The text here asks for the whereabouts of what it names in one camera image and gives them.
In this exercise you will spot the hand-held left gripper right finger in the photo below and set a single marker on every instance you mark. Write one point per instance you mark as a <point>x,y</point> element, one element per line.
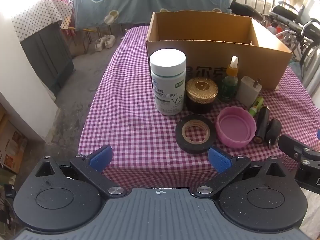
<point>220,160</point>

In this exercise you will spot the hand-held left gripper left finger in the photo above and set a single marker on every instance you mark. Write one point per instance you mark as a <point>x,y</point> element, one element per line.
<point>101,158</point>

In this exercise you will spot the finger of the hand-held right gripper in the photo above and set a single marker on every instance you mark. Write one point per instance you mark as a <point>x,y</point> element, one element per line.
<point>292,146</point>

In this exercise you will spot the pink plastic cap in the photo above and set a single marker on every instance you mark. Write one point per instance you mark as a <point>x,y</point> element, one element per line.
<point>235,130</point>

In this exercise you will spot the brown cardboard box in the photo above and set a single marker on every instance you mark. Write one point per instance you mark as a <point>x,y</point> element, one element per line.
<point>262,65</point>

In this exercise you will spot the black cylinder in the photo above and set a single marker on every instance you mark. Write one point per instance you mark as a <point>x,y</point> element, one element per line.
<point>262,125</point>

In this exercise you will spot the black tape roll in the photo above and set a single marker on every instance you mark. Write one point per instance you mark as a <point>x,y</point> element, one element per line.
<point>180,135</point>

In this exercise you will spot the small green tube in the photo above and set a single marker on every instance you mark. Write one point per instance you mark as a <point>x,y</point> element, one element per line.
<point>256,106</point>

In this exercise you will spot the purple checkered tablecloth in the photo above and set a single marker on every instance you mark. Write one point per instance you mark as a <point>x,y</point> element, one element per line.
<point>130,105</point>

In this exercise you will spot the white charger adapter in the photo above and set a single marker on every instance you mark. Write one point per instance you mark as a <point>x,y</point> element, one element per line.
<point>247,92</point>

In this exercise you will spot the dark jar with gold lid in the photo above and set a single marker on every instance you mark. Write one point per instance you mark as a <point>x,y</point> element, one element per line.
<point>201,90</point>

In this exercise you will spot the green dropper bottle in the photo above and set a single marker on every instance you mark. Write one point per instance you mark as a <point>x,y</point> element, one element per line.
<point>228,87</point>

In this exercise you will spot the printed carton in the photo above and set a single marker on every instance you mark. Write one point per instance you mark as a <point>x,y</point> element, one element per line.
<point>12,142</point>

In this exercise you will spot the white pill bottle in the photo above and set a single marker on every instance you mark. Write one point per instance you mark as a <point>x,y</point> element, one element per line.
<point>167,85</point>

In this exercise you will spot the black power adapter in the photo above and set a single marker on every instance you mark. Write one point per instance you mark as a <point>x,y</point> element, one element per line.
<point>10,191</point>

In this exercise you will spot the white shoe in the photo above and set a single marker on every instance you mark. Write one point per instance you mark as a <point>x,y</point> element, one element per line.
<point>100,45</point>
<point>110,41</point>

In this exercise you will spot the dark cabinet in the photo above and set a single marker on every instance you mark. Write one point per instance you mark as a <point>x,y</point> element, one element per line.
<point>45,55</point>

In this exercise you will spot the yellow stick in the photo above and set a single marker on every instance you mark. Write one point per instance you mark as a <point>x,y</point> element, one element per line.
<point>87,30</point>

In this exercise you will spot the black wheelchair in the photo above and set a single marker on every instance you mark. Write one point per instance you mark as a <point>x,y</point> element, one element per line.
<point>287,15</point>

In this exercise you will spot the black saddle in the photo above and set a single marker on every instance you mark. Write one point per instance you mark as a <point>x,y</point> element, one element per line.
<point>243,10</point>

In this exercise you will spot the star print cloth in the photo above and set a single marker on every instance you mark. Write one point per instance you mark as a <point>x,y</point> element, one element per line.
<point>37,15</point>

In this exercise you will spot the blue patterned sheet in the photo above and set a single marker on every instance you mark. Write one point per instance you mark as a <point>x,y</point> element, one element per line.
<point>162,2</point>

